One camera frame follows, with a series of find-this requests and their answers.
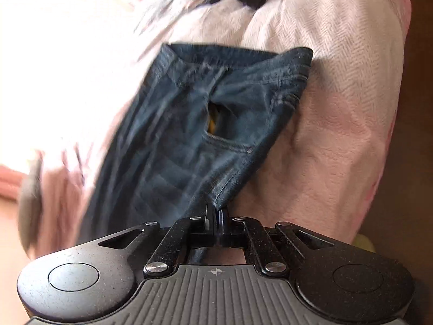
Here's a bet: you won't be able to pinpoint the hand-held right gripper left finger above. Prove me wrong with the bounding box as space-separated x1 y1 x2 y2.
96 206 216 276

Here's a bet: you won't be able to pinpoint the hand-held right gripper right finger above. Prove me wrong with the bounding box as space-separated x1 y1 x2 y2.
217 209 339 275

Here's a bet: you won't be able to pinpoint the dark teal jeans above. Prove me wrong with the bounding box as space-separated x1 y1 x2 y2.
79 42 313 235

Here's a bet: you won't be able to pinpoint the pale yellow object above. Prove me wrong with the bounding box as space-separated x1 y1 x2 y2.
355 233 377 253

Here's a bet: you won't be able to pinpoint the pink and white bedspread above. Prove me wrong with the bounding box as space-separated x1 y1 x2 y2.
0 0 412 265

